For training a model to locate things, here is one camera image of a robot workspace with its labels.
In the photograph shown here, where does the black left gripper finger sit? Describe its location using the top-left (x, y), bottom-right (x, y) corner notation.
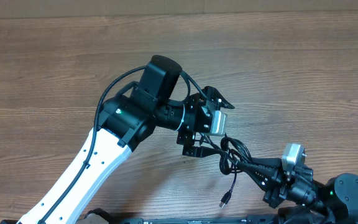
top-left (182, 146), bottom-right (219, 158)
top-left (203, 86), bottom-right (235, 110)

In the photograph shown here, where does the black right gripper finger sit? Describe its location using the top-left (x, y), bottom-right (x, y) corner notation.
top-left (236, 161), bottom-right (280, 190)
top-left (247, 157), bottom-right (282, 169)

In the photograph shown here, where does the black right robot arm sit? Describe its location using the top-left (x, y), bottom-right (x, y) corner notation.
top-left (235, 158), bottom-right (358, 223)

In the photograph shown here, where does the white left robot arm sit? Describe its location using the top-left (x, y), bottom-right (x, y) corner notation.
top-left (19, 55), bottom-right (232, 223)

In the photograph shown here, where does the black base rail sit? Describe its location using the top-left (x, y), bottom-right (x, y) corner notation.
top-left (85, 208), bottom-right (358, 224)

